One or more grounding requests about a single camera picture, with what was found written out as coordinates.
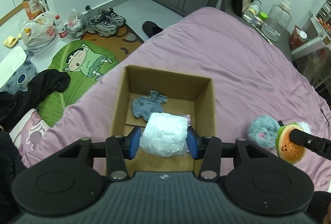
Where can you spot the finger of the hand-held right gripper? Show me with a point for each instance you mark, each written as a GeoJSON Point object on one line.
{"type": "Point", "coordinates": [307, 141]}

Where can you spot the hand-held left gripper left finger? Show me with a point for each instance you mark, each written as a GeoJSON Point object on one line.
{"type": "Point", "coordinates": [135, 143]}

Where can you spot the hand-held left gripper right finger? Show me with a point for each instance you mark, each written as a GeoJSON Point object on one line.
{"type": "Point", "coordinates": [192, 145]}

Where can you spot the hamburger plush toy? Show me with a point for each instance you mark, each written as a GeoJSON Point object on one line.
{"type": "Point", "coordinates": [287, 149]}

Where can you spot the white plastic-wrapped soft bundle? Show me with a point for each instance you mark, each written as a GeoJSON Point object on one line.
{"type": "Point", "coordinates": [164, 133]}

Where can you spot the brown cardboard box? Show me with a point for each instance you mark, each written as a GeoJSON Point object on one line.
{"type": "Point", "coordinates": [165, 81]}

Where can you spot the white fluffy plush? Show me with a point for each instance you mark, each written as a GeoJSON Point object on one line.
{"type": "Point", "coordinates": [306, 126]}

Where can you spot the grey felt animal-shaped cloth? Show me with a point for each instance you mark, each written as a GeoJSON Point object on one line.
{"type": "Point", "coordinates": [146, 106]}

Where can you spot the grey fluffy plush toy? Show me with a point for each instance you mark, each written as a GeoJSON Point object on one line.
{"type": "Point", "coordinates": [261, 131]}

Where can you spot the pink bed sheet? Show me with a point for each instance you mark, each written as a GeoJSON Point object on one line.
{"type": "Point", "coordinates": [232, 58]}

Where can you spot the white shelf rack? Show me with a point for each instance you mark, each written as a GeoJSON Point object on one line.
{"type": "Point", "coordinates": [310, 45]}

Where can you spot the black nightstand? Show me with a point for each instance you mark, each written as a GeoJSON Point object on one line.
{"type": "Point", "coordinates": [283, 45]}

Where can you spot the green cartoon floor rug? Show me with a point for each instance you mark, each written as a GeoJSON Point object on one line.
{"type": "Point", "coordinates": [77, 58]}

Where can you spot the brown floor rug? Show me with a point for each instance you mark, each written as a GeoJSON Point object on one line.
{"type": "Point", "coordinates": [129, 40]}

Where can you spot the red snack bag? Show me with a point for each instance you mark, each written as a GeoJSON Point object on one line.
{"type": "Point", "coordinates": [295, 37]}

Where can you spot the pink printed cushion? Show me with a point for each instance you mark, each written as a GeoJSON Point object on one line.
{"type": "Point", "coordinates": [31, 131]}

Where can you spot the black clothing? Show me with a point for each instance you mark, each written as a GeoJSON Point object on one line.
{"type": "Point", "coordinates": [38, 89]}

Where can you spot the black slipper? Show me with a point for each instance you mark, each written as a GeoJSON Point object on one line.
{"type": "Point", "coordinates": [151, 28]}

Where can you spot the grey sneaker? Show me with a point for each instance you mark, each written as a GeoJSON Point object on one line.
{"type": "Point", "coordinates": [102, 27]}
{"type": "Point", "coordinates": [113, 17]}

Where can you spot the large clear glass jar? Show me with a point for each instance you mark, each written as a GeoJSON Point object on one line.
{"type": "Point", "coordinates": [278, 19]}

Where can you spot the black fleece cloth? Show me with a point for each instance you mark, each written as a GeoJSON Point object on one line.
{"type": "Point", "coordinates": [9, 162]}

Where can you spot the grey fuzzy floor mat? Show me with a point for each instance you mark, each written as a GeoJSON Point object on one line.
{"type": "Point", "coordinates": [25, 76]}

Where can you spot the small green-lid container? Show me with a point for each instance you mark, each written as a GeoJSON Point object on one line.
{"type": "Point", "coordinates": [263, 18]}

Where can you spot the clear plastic trash bag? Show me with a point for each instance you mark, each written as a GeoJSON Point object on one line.
{"type": "Point", "coordinates": [76, 23]}

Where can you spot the clear drawer organizer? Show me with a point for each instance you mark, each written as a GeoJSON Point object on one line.
{"type": "Point", "coordinates": [324, 6]}

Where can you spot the clear water bottle red label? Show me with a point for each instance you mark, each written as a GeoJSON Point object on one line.
{"type": "Point", "coordinates": [61, 28]}

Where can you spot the white plastic shopping bag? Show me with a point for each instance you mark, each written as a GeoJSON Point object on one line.
{"type": "Point", "coordinates": [36, 35]}

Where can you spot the white bathroom scale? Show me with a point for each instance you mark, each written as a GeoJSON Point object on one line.
{"type": "Point", "coordinates": [11, 63]}

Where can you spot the yellow slipper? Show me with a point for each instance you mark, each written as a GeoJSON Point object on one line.
{"type": "Point", "coordinates": [10, 41]}

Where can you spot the orange and white carton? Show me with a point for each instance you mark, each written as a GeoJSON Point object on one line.
{"type": "Point", "coordinates": [32, 6]}

